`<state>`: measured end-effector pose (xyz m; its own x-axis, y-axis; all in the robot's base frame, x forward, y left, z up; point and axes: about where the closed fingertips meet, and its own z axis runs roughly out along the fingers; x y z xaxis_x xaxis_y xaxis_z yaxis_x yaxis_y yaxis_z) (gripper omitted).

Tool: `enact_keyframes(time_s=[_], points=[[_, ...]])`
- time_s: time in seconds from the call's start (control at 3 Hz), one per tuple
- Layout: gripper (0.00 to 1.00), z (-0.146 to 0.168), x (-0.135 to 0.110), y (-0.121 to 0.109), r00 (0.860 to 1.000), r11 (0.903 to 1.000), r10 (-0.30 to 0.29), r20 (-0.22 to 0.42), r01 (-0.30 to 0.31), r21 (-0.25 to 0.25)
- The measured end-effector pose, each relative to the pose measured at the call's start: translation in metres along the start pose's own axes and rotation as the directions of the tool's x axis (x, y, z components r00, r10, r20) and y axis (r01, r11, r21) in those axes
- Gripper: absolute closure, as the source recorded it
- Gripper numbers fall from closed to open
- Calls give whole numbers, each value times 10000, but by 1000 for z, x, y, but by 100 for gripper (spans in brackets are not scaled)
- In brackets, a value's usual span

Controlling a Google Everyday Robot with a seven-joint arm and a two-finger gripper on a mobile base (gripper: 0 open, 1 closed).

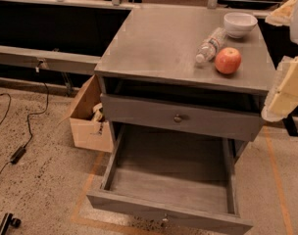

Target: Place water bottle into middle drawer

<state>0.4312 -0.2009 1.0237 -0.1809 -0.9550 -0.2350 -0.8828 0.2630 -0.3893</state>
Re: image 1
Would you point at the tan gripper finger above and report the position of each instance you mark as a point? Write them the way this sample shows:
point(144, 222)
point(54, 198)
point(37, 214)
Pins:
point(282, 15)
point(282, 98)

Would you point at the clear plastic water bottle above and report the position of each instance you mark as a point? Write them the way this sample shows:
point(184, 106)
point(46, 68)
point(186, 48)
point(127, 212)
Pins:
point(210, 47)

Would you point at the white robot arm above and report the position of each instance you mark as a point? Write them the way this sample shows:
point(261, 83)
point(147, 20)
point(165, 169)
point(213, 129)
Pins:
point(293, 28)

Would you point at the closed grey top drawer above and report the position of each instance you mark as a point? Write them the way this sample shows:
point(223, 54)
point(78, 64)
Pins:
point(199, 120)

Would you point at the grey wooden drawer cabinet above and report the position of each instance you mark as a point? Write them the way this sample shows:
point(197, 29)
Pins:
point(153, 57)

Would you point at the round metal drawer knob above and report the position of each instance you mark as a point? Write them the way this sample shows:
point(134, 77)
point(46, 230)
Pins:
point(178, 118)

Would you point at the open grey middle drawer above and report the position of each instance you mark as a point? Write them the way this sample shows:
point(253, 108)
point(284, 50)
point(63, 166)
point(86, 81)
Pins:
point(182, 178)

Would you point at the white ceramic bowl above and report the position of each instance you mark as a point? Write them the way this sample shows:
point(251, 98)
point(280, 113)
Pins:
point(238, 25)

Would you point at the red apple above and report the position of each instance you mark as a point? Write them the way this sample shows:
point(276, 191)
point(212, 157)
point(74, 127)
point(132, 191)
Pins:
point(228, 60)

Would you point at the cardboard box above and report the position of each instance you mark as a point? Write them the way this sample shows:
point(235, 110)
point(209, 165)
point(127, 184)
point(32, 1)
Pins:
point(88, 133)

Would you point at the black power adapter with cable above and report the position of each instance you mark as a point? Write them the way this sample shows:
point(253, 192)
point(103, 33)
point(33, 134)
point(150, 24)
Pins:
point(19, 153)

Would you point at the grey metal rail bench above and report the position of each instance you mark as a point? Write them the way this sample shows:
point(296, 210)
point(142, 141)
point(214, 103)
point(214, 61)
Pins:
point(48, 60)

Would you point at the black caster bracket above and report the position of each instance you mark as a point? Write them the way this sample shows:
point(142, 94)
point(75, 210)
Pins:
point(9, 221)

